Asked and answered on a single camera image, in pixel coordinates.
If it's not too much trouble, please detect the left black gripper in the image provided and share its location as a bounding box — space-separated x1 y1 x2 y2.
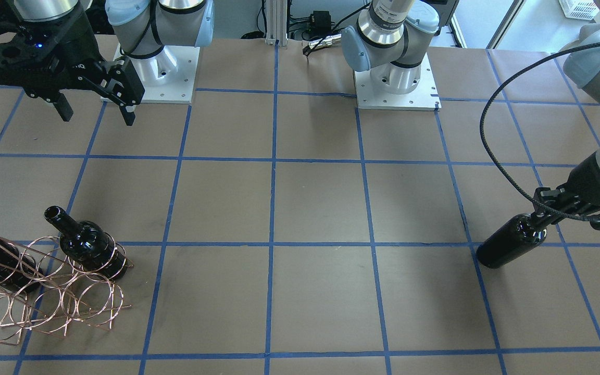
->
532 153 600 230

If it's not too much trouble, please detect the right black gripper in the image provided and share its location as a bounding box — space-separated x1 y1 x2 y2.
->
0 5 145 126

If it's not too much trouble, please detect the black wine bottle being moved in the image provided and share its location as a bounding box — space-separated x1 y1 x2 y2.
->
476 214 547 269

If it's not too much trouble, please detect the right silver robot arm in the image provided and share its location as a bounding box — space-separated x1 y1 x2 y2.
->
0 1 215 126

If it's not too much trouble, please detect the black wine bottle in rack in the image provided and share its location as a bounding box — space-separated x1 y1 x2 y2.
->
44 206 127 281

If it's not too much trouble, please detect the black wine bottle rack end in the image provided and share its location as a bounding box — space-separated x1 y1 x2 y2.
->
0 242 40 293

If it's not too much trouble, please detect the white plastic basket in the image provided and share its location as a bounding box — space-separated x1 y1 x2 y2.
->
558 0 599 21

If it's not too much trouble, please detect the black power adapter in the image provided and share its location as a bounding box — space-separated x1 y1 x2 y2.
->
309 10 332 34

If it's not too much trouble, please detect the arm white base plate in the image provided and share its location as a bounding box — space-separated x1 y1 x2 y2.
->
353 54 442 111
132 46 201 104

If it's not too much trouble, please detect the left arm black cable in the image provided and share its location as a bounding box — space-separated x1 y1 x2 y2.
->
480 41 600 219

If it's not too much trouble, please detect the aluminium frame post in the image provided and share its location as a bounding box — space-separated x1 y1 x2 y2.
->
264 0 290 49

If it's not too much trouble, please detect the copper wire wine rack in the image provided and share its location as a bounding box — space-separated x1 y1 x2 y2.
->
0 236 131 346

